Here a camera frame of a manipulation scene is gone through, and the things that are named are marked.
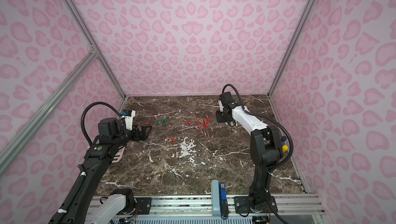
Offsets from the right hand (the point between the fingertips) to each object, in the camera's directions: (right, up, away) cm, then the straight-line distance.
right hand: (221, 116), depth 94 cm
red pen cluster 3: (-14, -5, +10) cm, 18 cm away
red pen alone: (-31, -14, +3) cm, 34 cm away
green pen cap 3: (-37, -3, +12) cm, 39 cm away
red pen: (-21, -4, +10) cm, 24 cm away
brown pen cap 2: (-47, -4, +10) cm, 49 cm away
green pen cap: (-42, -4, +12) cm, 44 cm away
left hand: (-41, -3, -17) cm, 44 cm away
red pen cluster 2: (-7, -3, +11) cm, 13 cm away
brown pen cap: (-51, -5, +10) cm, 52 cm away
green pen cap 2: (-38, -4, +11) cm, 40 cm away
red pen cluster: (-10, -7, +7) cm, 14 cm away
